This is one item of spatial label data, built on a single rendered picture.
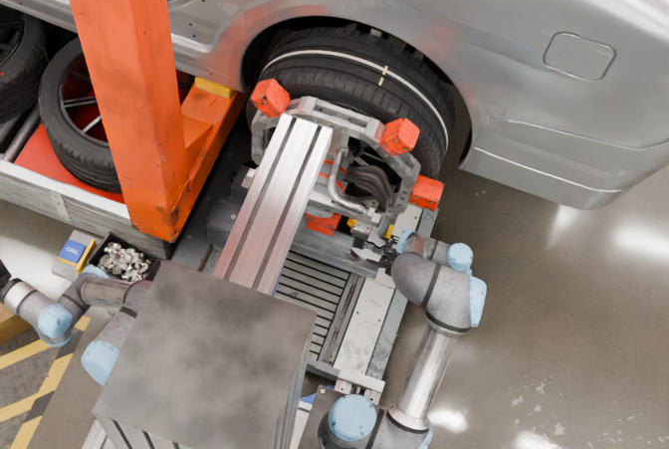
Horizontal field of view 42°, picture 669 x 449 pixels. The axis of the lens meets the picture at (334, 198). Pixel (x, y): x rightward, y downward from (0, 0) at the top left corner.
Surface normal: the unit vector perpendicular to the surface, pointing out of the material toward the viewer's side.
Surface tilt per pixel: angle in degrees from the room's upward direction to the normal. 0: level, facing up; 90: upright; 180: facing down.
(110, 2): 90
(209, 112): 0
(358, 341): 0
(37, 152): 0
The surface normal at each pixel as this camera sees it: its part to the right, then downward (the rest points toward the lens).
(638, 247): 0.09, -0.46
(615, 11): -0.21, 0.48
